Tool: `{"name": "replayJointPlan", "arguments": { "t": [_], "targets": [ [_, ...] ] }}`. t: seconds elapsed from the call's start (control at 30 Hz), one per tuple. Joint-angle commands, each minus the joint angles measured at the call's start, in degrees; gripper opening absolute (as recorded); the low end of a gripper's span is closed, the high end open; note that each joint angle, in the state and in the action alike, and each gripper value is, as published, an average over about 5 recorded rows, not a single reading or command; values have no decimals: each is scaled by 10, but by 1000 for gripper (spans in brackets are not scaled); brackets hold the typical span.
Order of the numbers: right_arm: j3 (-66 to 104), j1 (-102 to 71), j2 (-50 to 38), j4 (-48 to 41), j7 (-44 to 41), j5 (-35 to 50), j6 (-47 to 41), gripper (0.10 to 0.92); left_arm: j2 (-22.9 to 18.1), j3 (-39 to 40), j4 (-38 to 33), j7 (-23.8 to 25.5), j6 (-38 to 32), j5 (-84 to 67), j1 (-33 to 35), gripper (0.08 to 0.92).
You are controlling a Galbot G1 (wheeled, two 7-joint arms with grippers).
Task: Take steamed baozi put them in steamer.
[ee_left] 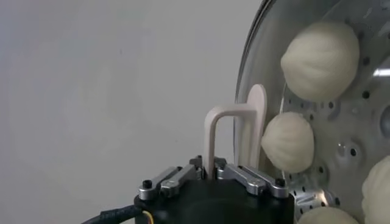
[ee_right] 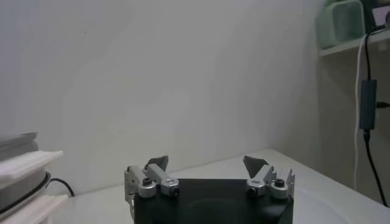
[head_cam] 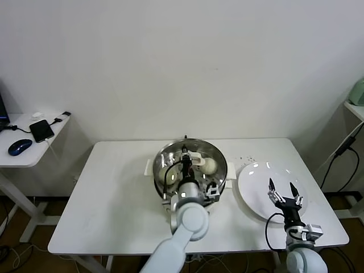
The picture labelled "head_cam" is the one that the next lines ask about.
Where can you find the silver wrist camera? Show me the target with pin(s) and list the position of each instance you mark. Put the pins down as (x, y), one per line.
(314, 231)
(212, 192)

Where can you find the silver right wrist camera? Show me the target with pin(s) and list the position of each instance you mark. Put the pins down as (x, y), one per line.
(314, 231)

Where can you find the blue computer mouse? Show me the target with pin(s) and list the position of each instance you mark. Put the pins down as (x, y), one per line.
(20, 146)

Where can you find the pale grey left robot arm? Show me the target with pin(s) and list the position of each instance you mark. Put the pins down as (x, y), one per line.
(193, 221)

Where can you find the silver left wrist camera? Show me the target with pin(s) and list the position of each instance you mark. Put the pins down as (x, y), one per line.
(212, 192)

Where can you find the white electric cooking pot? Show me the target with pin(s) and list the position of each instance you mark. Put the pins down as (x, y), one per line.
(232, 170)

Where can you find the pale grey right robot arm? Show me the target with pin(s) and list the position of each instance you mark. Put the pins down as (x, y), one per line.
(305, 260)

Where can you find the pale green appliance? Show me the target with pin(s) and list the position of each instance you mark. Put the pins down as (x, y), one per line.
(357, 94)

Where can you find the round glass pot lid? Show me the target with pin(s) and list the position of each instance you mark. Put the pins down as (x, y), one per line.
(199, 156)

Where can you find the white earbuds case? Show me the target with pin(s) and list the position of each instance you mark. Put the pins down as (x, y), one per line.
(36, 115)

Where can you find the white round plate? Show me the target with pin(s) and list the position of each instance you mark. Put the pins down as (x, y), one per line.
(256, 187)

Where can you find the white power strip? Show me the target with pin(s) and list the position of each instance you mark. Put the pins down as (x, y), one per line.
(193, 258)

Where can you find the white small table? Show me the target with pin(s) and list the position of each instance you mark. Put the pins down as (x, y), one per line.
(357, 112)

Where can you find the white rounded desk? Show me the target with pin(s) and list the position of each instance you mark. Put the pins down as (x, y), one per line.
(17, 160)

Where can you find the perforated steel steamer basket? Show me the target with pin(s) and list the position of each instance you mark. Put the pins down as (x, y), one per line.
(223, 185)

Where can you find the black smartphone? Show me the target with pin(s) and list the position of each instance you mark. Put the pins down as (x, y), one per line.
(42, 130)

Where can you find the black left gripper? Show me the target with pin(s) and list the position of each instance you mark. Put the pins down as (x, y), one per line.
(187, 170)

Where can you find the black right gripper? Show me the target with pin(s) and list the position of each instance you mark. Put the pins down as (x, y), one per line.
(292, 211)

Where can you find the white steamed baozi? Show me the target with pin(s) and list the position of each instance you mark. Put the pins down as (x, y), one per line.
(170, 177)
(210, 166)

